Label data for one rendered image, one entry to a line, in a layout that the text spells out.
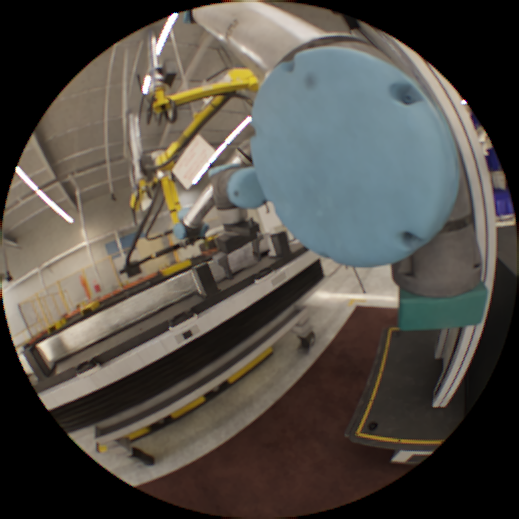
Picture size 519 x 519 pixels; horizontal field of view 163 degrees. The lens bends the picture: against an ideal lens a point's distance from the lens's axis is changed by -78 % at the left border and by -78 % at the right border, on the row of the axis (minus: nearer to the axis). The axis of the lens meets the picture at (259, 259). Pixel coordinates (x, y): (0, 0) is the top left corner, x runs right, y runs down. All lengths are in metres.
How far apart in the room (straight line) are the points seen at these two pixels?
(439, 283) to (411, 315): 0.06
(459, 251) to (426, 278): 0.06
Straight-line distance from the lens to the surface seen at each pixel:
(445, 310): 0.31
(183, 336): 0.71
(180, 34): 9.98
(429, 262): 0.29
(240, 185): 0.37
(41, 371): 0.97
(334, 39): 0.17
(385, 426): 0.82
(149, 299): 0.88
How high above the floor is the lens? 1.08
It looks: 10 degrees down
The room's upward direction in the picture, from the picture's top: 19 degrees counter-clockwise
